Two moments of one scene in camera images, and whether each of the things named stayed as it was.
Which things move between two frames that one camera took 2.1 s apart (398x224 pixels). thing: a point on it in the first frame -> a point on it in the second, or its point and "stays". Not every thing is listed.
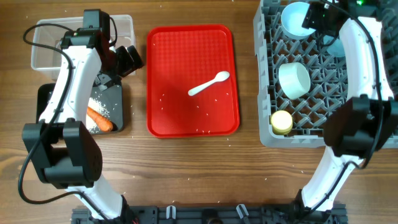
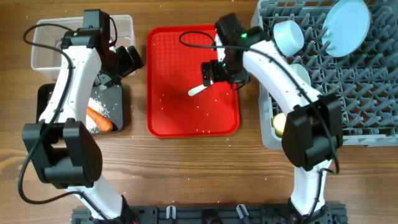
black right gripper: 310,20 -> 214,65
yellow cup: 282,122 stays
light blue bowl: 292,17 -> 288,37
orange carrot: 104,123 stays
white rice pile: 99,107 stays
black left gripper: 129,66 stays
